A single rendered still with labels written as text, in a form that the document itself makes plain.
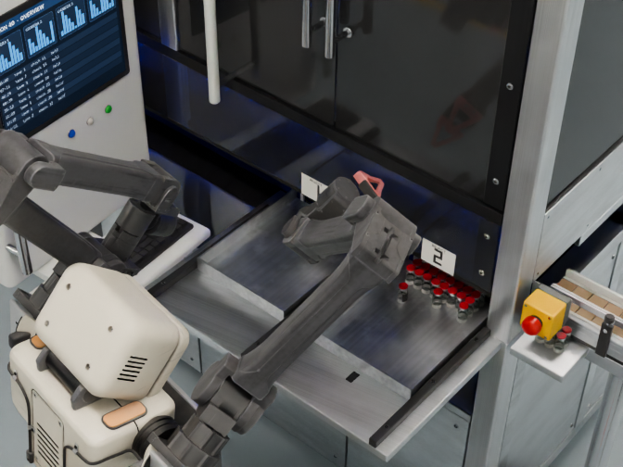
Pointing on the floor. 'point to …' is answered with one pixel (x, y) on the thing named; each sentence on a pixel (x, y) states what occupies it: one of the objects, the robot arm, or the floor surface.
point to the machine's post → (524, 215)
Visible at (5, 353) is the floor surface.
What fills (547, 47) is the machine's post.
